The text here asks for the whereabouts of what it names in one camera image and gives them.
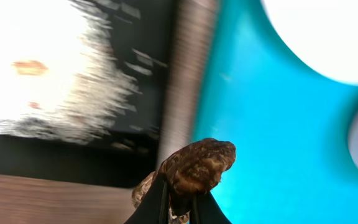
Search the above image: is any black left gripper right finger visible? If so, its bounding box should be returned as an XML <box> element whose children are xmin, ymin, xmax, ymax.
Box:
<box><xmin>190</xmin><ymin>192</ymin><xmax>231</xmax><ymax>224</ymax></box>

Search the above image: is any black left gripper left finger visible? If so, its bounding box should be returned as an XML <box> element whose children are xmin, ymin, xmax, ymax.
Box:
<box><xmin>124</xmin><ymin>174</ymin><xmax>168</xmax><ymax>224</ymax></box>

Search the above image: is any brown food scrap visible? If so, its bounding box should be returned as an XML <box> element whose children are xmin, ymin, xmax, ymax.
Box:
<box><xmin>131</xmin><ymin>138</ymin><xmax>236</xmax><ymax>223</ymax></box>

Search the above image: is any large white plate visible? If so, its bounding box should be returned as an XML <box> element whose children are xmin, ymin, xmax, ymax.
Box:
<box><xmin>261</xmin><ymin>0</ymin><xmax>358</xmax><ymax>85</ymax></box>

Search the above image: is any teal serving tray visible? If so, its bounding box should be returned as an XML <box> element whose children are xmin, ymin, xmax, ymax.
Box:
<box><xmin>193</xmin><ymin>0</ymin><xmax>358</xmax><ymax>224</ymax></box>

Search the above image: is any cooked rice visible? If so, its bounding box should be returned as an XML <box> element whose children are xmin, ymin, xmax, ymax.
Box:
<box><xmin>0</xmin><ymin>0</ymin><xmax>139</xmax><ymax>144</ymax></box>

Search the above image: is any black tray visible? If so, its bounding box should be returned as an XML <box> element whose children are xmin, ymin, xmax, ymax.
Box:
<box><xmin>0</xmin><ymin>1</ymin><xmax>177</xmax><ymax>188</ymax></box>

